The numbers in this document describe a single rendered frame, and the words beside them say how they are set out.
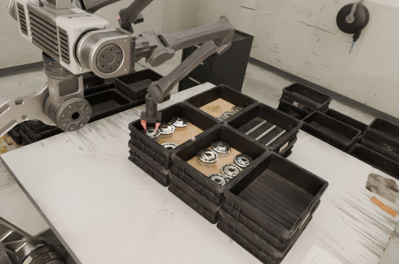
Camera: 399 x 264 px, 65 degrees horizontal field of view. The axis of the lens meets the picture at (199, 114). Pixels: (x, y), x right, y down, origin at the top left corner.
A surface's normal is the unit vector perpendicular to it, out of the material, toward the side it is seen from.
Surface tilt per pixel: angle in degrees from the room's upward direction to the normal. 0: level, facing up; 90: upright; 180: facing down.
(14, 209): 0
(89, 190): 0
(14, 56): 90
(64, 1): 90
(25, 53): 90
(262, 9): 90
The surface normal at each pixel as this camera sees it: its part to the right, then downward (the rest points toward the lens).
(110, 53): 0.73, 0.44
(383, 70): -0.68, 0.30
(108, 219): 0.14, -0.85
